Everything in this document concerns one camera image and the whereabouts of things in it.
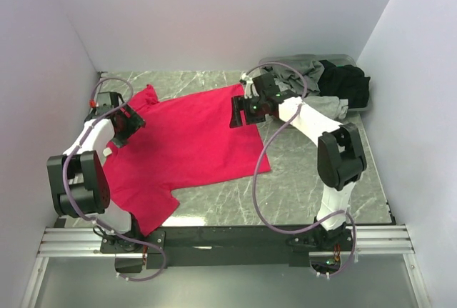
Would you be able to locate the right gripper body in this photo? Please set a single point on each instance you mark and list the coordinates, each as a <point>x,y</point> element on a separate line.
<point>254,111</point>

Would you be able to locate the red t-shirt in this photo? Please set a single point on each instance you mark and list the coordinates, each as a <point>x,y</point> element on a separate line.
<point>187,142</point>

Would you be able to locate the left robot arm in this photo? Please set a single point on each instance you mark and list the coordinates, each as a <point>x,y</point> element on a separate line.
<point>79,187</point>

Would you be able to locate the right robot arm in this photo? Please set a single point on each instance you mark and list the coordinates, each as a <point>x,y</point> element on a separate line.
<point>341,159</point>

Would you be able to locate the light grey t-shirt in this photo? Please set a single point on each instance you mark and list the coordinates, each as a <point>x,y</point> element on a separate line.
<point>330,106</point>

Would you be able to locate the grey plastic bin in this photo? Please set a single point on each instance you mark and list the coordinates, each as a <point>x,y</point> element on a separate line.
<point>338,60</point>

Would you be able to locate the black t-shirt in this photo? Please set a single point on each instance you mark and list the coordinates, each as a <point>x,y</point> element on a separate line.
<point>345,82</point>

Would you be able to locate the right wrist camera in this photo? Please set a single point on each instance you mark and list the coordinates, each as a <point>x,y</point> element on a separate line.
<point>247,82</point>

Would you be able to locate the aluminium rail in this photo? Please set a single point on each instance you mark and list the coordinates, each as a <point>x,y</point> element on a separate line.
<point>369,239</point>

